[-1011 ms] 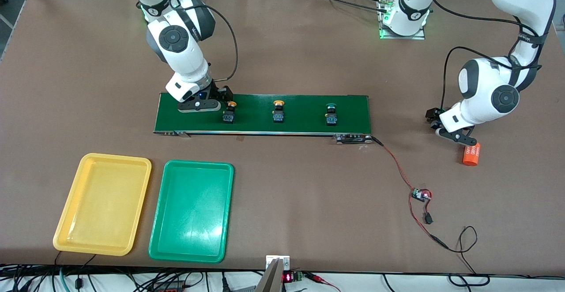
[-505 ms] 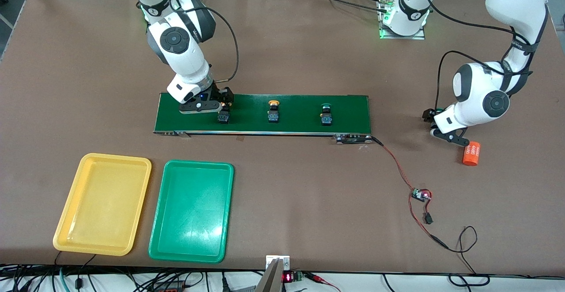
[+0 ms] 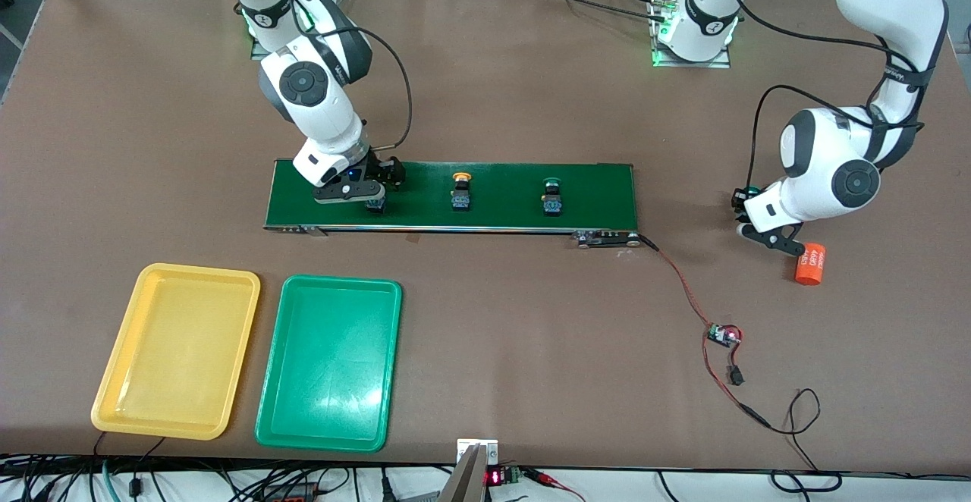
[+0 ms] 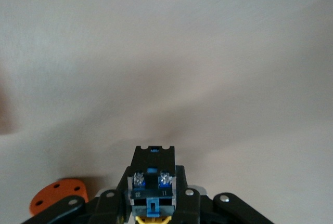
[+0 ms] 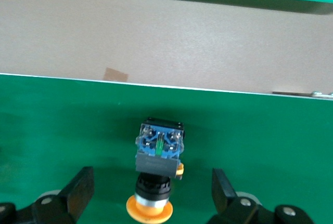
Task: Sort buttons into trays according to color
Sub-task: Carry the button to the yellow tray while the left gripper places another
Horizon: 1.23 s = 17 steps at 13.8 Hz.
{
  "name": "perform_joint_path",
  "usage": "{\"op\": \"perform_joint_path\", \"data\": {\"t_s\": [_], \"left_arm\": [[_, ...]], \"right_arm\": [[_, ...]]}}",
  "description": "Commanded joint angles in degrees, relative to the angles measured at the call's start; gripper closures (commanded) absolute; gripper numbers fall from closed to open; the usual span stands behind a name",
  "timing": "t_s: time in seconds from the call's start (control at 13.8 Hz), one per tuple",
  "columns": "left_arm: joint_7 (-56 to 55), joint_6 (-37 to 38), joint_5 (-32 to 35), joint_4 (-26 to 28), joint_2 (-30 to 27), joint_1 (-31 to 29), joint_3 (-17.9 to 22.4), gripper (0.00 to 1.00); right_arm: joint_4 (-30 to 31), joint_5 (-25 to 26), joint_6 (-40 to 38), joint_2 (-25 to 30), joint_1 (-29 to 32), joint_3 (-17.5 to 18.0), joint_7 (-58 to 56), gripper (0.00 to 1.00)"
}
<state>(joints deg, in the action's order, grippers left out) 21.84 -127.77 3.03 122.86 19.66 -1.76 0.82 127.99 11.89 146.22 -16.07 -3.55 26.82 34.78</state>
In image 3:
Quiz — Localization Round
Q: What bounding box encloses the orange cylinder white print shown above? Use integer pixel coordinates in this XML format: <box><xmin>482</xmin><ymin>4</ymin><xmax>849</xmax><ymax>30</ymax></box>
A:
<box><xmin>794</xmin><ymin>243</ymin><xmax>827</xmax><ymax>286</ymax></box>

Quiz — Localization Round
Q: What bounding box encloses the green conveyor belt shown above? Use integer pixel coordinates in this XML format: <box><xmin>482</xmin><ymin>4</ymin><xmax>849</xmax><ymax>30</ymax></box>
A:
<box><xmin>262</xmin><ymin>158</ymin><xmax>643</xmax><ymax>249</ymax></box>

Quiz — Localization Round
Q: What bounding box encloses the green plastic tray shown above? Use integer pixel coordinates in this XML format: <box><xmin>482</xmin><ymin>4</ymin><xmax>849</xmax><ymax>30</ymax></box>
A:
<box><xmin>254</xmin><ymin>275</ymin><xmax>404</xmax><ymax>453</ymax></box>

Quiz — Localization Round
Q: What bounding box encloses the yellow plastic tray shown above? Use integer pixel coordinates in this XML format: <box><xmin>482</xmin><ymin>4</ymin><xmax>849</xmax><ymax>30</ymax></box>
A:
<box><xmin>90</xmin><ymin>262</ymin><xmax>262</xmax><ymax>441</ymax></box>

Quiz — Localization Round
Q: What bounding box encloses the red clip lead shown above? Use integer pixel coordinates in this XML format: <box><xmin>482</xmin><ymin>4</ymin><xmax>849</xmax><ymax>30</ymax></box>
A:
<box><xmin>523</xmin><ymin>468</ymin><xmax>589</xmax><ymax>502</ymax></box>

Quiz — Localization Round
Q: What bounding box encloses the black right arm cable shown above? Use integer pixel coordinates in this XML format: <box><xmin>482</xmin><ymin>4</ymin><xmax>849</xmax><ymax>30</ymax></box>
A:
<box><xmin>326</xmin><ymin>26</ymin><xmax>414</xmax><ymax>152</ymax></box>

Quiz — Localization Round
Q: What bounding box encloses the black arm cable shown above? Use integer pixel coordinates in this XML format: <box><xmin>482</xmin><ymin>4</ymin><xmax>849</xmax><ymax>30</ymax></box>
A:
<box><xmin>721</xmin><ymin>0</ymin><xmax>922</xmax><ymax>188</ymax></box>
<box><xmin>326</xmin><ymin>26</ymin><xmax>414</xmax><ymax>152</ymax></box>

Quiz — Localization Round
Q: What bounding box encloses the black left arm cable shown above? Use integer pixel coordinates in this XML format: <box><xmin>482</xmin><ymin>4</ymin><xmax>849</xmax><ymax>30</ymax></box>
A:
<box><xmin>721</xmin><ymin>0</ymin><xmax>922</xmax><ymax>188</ymax></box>

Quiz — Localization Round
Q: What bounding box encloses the red black conveyor wire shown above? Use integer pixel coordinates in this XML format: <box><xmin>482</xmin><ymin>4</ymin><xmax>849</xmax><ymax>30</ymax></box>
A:
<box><xmin>637</xmin><ymin>234</ymin><xmax>718</xmax><ymax>330</ymax></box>

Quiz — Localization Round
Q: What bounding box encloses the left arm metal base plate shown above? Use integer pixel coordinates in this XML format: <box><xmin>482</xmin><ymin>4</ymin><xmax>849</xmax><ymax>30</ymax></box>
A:
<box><xmin>649</xmin><ymin>0</ymin><xmax>732</xmax><ymax>70</ymax></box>

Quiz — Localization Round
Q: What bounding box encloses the red black power wire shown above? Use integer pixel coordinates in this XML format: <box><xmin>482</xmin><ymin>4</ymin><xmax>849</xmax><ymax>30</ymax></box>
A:
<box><xmin>702</xmin><ymin>329</ymin><xmax>752</xmax><ymax>412</ymax></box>

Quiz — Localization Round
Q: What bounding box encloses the thin black looped cable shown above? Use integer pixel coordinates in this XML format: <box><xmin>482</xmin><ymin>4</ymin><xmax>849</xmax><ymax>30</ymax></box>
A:
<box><xmin>740</xmin><ymin>388</ymin><xmax>844</xmax><ymax>494</ymax></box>

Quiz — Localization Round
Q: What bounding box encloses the black base cable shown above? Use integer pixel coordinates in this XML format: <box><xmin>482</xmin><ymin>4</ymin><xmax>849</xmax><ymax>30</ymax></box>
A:
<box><xmin>522</xmin><ymin>0</ymin><xmax>670</xmax><ymax>22</ymax></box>

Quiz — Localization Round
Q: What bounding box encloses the silver camera mount bracket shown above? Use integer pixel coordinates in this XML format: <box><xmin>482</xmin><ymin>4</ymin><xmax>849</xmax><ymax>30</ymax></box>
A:
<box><xmin>456</xmin><ymin>438</ymin><xmax>500</xmax><ymax>502</ymax></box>

